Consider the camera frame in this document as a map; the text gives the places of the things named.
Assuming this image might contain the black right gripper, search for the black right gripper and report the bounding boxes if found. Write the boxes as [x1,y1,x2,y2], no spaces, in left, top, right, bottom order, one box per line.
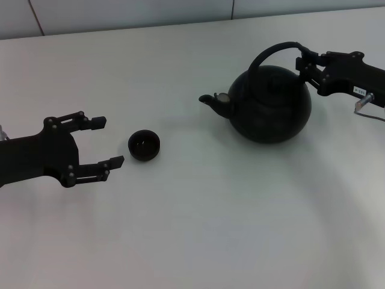
[295,43,385,108]

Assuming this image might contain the grey right gripper cable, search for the grey right gripper cable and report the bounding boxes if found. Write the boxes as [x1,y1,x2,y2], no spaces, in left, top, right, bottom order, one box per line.
[353,108,385,123]

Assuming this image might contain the dark round teacup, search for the dark round teacup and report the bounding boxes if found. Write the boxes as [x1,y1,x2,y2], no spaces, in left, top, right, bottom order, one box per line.
[128,129,161,163]

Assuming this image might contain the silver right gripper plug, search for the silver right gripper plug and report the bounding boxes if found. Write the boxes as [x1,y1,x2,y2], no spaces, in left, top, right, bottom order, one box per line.
[354,93,375,109]

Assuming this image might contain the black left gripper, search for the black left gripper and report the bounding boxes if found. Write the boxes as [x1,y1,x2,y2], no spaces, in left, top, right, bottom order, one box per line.
[0,110,126,189]

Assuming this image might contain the black round teapot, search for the black round teapot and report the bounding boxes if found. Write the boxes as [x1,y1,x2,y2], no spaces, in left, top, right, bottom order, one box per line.
[198,41,312,145]

